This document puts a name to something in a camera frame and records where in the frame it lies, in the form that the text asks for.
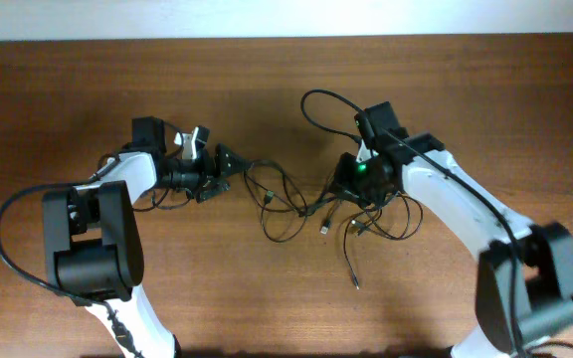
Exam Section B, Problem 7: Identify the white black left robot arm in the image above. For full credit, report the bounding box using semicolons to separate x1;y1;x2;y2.
42;116;251;357

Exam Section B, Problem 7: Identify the black USB-C cable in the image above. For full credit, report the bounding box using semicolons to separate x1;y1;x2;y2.
318;191;425;290

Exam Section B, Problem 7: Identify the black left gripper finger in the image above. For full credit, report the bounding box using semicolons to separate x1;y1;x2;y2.
195;180;231;202
215;143;252;175

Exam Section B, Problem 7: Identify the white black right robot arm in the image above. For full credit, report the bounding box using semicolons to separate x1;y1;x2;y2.
332;102;573;357

